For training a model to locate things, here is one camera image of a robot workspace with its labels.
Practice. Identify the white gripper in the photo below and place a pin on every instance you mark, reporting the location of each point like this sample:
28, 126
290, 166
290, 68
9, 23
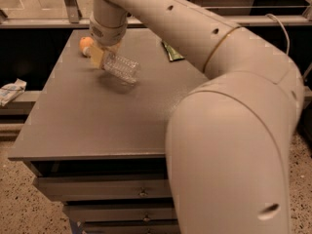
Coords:
103, 35

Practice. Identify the clear plastic water bottle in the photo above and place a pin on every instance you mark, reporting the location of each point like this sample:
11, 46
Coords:
120, 67

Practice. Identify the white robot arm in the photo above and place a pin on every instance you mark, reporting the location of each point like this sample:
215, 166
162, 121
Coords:
228, 141

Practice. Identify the orange fruit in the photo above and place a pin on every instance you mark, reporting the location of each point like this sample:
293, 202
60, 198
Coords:
85, 43

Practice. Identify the green chip bag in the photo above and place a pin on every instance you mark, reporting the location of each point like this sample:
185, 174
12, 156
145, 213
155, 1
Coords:
172, 53

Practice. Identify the grey drawer cabinet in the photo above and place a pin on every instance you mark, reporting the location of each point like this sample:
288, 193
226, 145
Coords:
88, 123

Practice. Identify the white folded cloth packet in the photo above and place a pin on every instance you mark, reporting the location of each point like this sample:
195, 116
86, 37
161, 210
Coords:
11, 91

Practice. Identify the top grey drawer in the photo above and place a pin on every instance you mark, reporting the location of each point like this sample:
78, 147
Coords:
103, 187

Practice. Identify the grey drawer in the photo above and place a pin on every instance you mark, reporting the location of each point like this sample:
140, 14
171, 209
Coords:
121, 212
103, 187
133, 227

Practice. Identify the middle grey drawer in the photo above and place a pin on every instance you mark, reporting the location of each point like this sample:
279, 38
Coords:
121, 212

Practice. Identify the bottom grey drawer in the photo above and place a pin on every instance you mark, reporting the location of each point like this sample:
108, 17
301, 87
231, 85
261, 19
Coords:
133, 227

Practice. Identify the grey metal rail frame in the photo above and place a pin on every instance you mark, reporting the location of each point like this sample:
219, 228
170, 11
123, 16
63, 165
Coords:
75, 13

